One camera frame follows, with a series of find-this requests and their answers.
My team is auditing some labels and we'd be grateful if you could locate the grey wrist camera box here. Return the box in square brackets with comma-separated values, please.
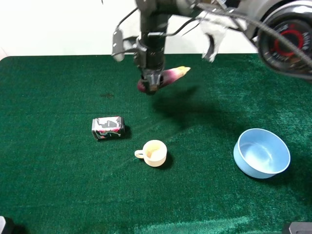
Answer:
[112, 28, 124, 62]

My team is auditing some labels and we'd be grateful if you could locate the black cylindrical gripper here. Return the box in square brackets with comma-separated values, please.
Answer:
[135, 32, 166, 95]

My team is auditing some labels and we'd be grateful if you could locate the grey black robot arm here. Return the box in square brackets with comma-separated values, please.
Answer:
[135, 0, 312, 94]

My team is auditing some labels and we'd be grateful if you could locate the green velvet table cloth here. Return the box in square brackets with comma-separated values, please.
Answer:
[0, 54, 312, 234]

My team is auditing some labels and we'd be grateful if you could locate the purple eggplant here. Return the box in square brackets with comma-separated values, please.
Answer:
[137, 66, 191, 92]

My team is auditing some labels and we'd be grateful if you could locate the cream plastic cup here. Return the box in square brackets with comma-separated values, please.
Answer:
[134, 140, 167, 167]

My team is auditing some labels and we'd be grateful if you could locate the light blue bowl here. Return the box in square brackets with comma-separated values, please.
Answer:
[233, 128, 291, 179]

